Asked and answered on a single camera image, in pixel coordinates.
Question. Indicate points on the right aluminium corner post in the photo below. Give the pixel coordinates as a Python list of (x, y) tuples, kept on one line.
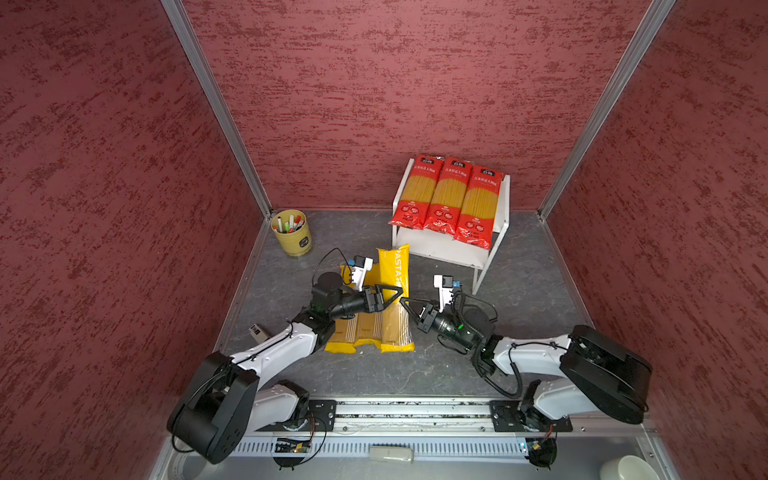
[(646, 31)]

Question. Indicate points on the aluminium corner post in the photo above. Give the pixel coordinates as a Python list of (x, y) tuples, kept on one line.
[(646, 31), (184, 31)]

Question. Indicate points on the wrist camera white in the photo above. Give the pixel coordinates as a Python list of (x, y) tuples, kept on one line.
[(359, 266), (447, 288)]

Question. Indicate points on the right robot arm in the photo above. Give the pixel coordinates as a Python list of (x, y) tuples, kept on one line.
[(543, 381)]

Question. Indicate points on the yellow pasta package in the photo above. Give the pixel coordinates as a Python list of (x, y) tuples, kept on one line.
[(369, 325), (394, 272), (342, 341)]

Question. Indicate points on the white bowl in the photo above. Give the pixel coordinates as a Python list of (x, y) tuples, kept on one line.
[(628, 467)]

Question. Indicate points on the white two-tier shelf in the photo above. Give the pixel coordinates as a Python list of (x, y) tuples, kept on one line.
[(441, 247)]

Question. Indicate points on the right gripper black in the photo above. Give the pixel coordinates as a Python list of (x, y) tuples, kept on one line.
[(421, 321)]

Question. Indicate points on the yellow pen holder cup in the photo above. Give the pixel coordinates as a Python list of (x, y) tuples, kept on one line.
[(292, 231)]

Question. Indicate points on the red pasta package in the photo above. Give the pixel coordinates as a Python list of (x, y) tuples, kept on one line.
[(477, 215), (412, 207), (445, 206)]

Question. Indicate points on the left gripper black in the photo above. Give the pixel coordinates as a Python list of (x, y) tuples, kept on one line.
[(377, 301)]

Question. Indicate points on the left aluminium corner post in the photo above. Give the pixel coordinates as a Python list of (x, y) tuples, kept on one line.
[(184, 31)]

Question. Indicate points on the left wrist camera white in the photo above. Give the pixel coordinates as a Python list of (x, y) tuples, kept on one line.
[(359, 266)]

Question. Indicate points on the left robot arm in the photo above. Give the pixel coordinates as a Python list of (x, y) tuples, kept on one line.
[(227, 398)]

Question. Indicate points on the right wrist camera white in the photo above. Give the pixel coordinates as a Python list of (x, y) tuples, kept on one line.
[(447, 288)]

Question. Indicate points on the white cable duct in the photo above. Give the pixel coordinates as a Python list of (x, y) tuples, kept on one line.
[(478, 449)]

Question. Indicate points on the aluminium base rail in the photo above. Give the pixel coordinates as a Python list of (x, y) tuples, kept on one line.
[(413, 416)]

